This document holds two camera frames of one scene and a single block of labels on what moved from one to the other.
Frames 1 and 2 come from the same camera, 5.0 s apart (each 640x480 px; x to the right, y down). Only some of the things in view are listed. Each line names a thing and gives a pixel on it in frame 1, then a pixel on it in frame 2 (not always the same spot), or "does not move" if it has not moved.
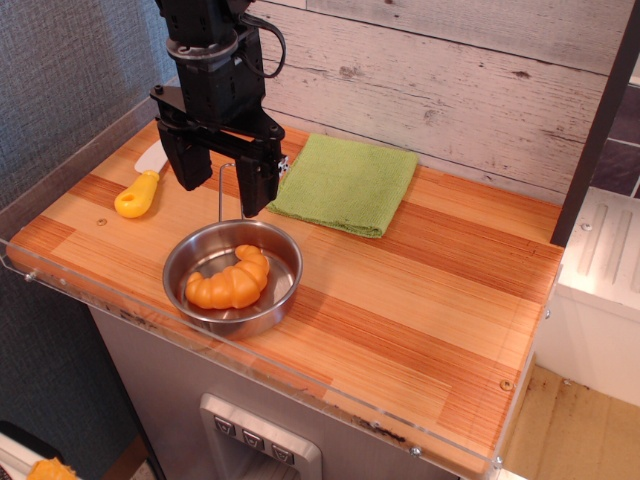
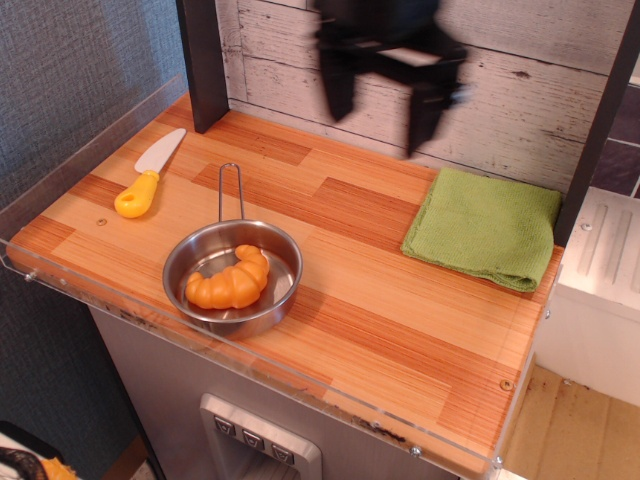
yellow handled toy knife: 138,197 does not move
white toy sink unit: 591,333 does not move
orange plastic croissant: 238,286 does not move
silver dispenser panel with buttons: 248,445 does not move
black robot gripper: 223,107 to 401,39
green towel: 349,185 to 502,229
